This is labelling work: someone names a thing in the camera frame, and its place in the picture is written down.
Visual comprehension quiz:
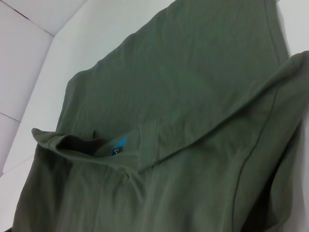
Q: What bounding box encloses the dark green FREE! T-shirt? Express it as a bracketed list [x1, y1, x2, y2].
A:
[0, 0, 309, 232]

